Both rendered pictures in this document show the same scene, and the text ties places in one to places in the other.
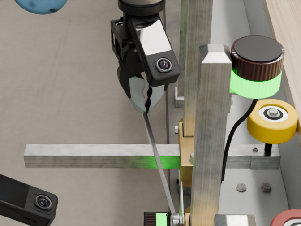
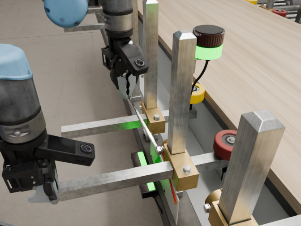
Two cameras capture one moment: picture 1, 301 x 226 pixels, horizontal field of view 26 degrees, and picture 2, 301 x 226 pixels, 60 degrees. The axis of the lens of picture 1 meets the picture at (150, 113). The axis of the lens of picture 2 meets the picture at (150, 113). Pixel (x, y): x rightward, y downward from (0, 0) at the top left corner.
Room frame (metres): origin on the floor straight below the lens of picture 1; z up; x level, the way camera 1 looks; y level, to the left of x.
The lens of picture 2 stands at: (0.18, 0.11, 1.33)
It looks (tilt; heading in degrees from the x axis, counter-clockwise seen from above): 36 degrees down; 345
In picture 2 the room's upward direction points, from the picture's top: straight up
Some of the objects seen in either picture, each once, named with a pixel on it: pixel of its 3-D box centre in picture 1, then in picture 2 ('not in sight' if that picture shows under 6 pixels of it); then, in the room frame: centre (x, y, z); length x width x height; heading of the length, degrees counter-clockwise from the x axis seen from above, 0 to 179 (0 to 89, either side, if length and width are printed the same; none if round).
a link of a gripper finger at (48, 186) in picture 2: not in sight; (48, 183); (0.56, 0.22, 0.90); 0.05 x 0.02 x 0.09; 0
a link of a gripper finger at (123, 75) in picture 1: (132, 72); (118, 74); (0.84, 0.03, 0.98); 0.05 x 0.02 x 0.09; 110
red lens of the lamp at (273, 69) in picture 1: (256, 57); (208, 35); (0.62, -0.12, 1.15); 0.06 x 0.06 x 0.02
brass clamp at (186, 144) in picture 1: (193, 149); (152, 115); (0.85, -0.07, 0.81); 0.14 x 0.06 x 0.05; 0
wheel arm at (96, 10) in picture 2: not in sight; (95, 10); (2.08, -0.01, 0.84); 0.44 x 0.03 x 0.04; 90
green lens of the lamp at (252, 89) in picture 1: (254, 75); (206, 48); (0.62, -0.12, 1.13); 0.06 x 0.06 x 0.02
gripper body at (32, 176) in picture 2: not in sight; (28, 156); (0.58, 0.24, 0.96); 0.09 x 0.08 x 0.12; 90
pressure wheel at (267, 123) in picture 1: (269, 137); (190, 102); (0.83, -0.20, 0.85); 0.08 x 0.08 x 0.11
